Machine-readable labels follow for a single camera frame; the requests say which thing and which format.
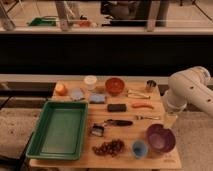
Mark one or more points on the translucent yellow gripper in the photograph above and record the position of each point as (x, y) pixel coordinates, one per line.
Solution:
(169, 120)

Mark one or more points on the black eraser block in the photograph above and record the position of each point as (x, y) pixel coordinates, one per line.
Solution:
(116, 107)

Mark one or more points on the small metal cup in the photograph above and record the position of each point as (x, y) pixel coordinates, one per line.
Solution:
(150, 86)

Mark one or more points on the wooden clothespin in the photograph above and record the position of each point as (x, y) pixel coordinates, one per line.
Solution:
(137, 94)

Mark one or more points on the blue sponge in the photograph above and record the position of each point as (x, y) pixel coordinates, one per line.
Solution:
(97, 98)

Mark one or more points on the black binder clip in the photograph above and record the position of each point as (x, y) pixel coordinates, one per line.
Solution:
(97, 130)

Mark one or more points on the orange round fruit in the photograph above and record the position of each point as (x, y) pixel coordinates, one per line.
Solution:
(60, 89)

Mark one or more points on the red bowl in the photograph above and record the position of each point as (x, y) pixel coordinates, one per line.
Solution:
(114, 86)

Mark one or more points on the orange carrot toy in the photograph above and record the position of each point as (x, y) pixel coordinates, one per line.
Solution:
(142, 105)

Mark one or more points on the background green tray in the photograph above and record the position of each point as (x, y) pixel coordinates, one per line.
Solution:
(43, 21)

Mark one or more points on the small blue cup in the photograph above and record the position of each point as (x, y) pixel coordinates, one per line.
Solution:
(139, 149)

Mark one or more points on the bunch of dark grapes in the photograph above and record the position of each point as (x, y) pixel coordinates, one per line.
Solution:
(112, 148)

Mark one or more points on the wooden board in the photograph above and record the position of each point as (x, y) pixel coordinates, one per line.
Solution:
(98, 113)

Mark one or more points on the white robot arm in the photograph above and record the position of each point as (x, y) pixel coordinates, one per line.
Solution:
(187, 86)

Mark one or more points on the black handled peeler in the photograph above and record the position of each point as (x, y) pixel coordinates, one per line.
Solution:
(119, 123)

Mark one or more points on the purple bowl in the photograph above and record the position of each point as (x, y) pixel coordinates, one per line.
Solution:
(159, 139)

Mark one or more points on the green plastic tray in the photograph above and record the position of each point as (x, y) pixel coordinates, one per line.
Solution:
(59, 133)

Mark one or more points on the white plastic cup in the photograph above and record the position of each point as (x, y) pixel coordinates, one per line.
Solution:
(90, 82)

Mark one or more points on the grey blue cloth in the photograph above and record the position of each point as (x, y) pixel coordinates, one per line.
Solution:
(76, 94)

